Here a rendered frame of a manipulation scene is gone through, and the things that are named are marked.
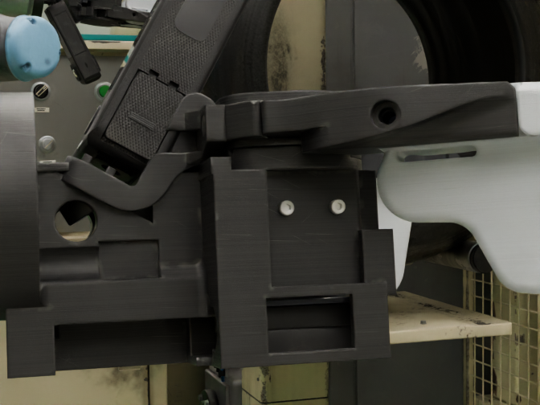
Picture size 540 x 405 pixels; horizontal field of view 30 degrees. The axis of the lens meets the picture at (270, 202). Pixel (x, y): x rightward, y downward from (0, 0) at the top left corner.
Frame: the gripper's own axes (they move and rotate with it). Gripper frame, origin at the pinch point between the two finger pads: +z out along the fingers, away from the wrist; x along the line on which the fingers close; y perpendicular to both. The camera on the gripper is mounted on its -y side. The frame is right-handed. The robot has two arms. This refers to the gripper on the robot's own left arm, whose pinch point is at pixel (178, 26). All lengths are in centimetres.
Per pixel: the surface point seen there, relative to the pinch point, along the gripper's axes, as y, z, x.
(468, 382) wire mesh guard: -55, 67, 27
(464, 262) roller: -29, 43, -8
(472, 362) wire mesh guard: -51, 67, 27
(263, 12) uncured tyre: 1.7, 8.5, -11.7
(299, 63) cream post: 0.1, 27.6, 26.7
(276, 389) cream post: -57, 28, 26
